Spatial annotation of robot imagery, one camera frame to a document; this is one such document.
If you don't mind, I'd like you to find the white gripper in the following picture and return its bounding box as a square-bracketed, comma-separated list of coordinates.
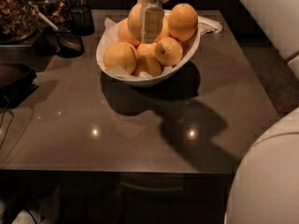
[141, 0, 169, 44]

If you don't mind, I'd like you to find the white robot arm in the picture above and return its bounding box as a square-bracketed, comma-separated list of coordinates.
[224, 0, 299, 224]

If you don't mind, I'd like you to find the tall right back orange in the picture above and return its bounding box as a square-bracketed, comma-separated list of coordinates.
[168, 3, 198, 42]

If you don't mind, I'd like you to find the white paper bowl liner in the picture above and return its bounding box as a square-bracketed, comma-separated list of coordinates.
[96, 19, 174, 83]

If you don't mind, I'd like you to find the white ceramic bowl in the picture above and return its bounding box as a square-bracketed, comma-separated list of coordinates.
[96, 18, 200, 88]

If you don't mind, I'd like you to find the crumpled white napkin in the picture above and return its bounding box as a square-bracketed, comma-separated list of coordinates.
[198, 16, 223, 35]

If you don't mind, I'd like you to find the black mesh cup rear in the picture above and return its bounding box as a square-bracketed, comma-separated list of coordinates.
[69, 5, 95, 35]

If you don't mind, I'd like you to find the black mesh cup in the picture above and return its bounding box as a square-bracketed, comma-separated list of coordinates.
[55, 21, 85, 58]
[69, 5, 95, 35]

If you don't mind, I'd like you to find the black mesh cup front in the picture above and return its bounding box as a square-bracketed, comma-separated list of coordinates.
[55, 21, 85, 58]

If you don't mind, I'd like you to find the small glass jar of snacks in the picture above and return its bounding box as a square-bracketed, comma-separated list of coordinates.
[28, 0, 70, 24]

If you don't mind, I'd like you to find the large glass jar of chips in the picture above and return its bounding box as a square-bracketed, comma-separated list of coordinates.
[0, 0, 37, 44]

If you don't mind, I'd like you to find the dark brown device left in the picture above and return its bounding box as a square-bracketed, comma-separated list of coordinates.
[0, 63, 37, 108]

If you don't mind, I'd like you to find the white spoon handle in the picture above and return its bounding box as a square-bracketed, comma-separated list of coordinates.
[29, 5, 59, 32]

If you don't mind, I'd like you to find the thin black cable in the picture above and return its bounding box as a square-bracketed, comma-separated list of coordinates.
[0, 96, 15, 149]

